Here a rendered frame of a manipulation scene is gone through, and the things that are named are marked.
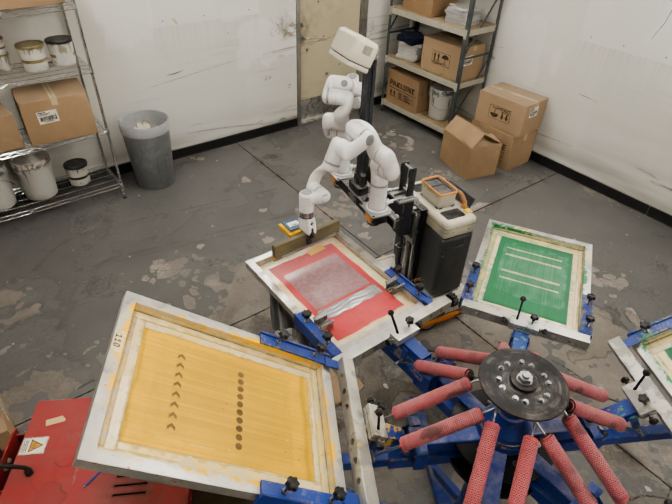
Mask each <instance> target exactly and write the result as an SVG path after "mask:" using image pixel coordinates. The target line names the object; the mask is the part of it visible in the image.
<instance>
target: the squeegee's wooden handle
mask: <svg viewBox="0 0 672 504"><path fill-rule="evenodd" d="M339 228H340V221H339V220H338V219H337V218H336V219H334V220H331V221H329V222H326V223H324V224H322V225H319V226H317V227H316V233H314V235H315V238H312V242H313V241H316V240H318V239H320V238H323V237H325V236H327V235H330V234H332V233H334V232H336V233H337V232H339ZM306 238H307V234H306V233H305V232H302V233H300V234H298V235H295V236H293V237H290V238H288V239H285V240H283V241H281V242H278V243H276V244H273V245H272V256H273V257H274V258H275V259H277V258H279V257H280V256H281V255H283V254H285V253H288V252H290V251H292V250H295V249H297V248H299V247H302V246H304V245H306Z"/></svg>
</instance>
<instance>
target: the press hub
mask: <svg viewBox="0 0 672 504"><path fill-rule="evenodd" d="M478 377H479V382H480V385H481V388H482V389H480V390H476V391H472V392H470V393H471V394H472V395H473V396H474V397H475V398H477V399H478V400H479V401H480V402H481V403H482V404H483V405H484V406H485V408H484V409H483V410H482V412H483V411H485V410H488V409H491V408H493V407H498V411H497V415H496V418H495V422H494V423H497V424H499V427H500V430H499V434H498V438H497V442H496V446H495V451H498V452H500V453H504V454H507V459H506V465H505V470H504V476H503V482H502V488H501V494H500V499H508V498H509V494H510V490H511V485H512V481H513V477H514V473H515V469H516V465H517V461H518V456H519V455H518V453H519V452H520V448H521V444H522V440H523V436H526V435H530V436H531V433H532V429H531V425H530V423H529V421H532V422H543V421H548V420H552V419H554V418H556V417H558V416H559V415H561V414H562V413H563V412H564V411H565V409H566V408H567V406H568V403H569V398H570V393H569V388H568V385H567V382H566V380H565V378H564V377H563V375H562V374H561V373H560V371H559V370H558V369H557V368H556V367H555V366H554V365H553V364H551V363H550V362H549V361H547V360H546V359H544V358H543V357H541V356H539V355H537V354H535V353H532V352H530V351H526V350H522V349H516V348H505V349H499V350H496V351H494V352H492V353H490V354H488V355H487V356H486V357H485V358H484V359H483V361H482V362H481V364H480V367H479V372H478ZM467 410H469V409H468V408H467V407H466V406H465V405H463V404H462V403H461V402H460V401H459V400H458V402H457V403H456V404H455V406H454V408H453V410H452V413H451V416H450V417H452V416H455V415H457V414H460V413H462V412H465V411H467ZM494 412H495V410H492V411H490V412H487V413H485V414H484V417H485V419H484V421H483V422H480V423H478V424H475V425H473V426H477V430H478V433H479V435H480V437H481V435H482V431H483V427H484V423H485V422H487V421H491V422H492V420H493V416H494ZM479 442H480V441H477V442H466V443H456V444H455V447H456V449H457V450H458V452H459V453H460V455H461V456H462V457H461V458H451V459H450V463H451V465H452V467H453V468H454V470H455V471H456V472H457V474H458V475H459V476H460V477H461V478H462V479H463V480H464V481H465V482H464V484H463V487H462V489H461V492H460V495H459V497H458V499H457V500H455V501H454V503H453V504H462V503H463V501H464V498H465V494H466V491H467V487H468V483H469V479H470V476H471V472H472V468H473V464H474V461H475V457H476V453H477V449H478V446H479ZM537 453H538V454H539V455H540V456H541V457H542V458H543V459H545V460H546V461H547V462H548V463H549V464H550V465H551V466H552V465H553V462H552V460H551V459H550V457H549V456H548V454H547V452H546V451H545V449H544V448H543V446H542V445H541V443H540V442H539V446H538V450H537Z"/></svg>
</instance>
